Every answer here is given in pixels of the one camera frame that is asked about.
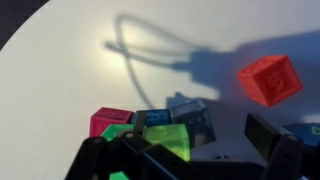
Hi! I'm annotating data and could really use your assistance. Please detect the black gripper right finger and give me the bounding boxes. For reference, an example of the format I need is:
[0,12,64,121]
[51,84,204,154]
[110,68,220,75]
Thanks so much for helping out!
[244,113,320,180]

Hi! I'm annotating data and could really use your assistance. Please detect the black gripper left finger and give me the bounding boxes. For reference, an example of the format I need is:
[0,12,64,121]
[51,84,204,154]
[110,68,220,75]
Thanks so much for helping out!
[65,114,188,180]

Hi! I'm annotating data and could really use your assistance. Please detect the lime green block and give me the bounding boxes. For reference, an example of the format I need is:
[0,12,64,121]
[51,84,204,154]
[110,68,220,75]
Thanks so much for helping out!
[143,124,190,161]

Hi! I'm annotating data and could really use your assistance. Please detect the bright green block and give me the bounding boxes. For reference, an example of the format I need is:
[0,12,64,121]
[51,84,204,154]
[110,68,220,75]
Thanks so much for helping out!
[101,124,133,180]

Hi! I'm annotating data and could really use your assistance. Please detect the magenta block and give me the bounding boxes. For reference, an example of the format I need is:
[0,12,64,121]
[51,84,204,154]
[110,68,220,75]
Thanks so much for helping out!
[89,107,133,137]

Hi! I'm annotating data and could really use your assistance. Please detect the blue block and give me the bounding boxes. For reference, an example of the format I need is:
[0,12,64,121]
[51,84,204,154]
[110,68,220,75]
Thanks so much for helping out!
[131,109,172,127]

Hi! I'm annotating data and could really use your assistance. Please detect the orange block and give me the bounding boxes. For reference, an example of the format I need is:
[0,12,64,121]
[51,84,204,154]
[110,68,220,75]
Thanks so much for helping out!
[237,55,303,107]

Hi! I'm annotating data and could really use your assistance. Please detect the gray block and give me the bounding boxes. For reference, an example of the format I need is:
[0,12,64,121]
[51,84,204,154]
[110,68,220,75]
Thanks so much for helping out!
[170,99,216,148]

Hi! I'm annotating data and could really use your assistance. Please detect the blue number four cube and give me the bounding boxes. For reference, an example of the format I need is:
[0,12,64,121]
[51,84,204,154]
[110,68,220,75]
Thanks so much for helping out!
[281,123,320,146]

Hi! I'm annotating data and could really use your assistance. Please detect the round white table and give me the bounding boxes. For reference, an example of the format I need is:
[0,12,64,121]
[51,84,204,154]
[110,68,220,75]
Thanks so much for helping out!
[0,0,320,180]

